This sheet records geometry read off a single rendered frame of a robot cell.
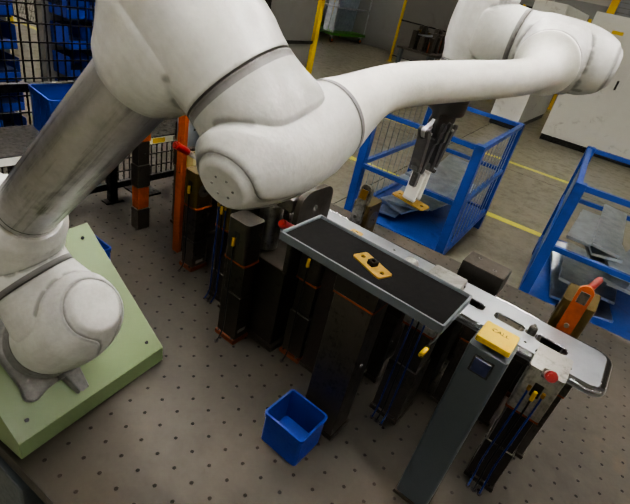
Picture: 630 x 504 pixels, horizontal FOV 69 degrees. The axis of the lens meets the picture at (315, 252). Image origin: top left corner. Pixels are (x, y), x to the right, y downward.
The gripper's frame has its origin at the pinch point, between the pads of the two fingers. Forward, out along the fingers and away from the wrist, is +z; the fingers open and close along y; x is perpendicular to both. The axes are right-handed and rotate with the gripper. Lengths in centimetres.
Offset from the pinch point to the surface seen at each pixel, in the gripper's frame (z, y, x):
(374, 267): 10.2, -20.9, -7.7
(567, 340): 25, 22, -41
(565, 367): 18.9, 1.0, -43.7
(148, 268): 60, -23, 67
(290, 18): 17, 233, 278
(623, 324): 108, 225, -62
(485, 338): 9.4, -20.6, -31.3
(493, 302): 26.0, 19.7, -22.9
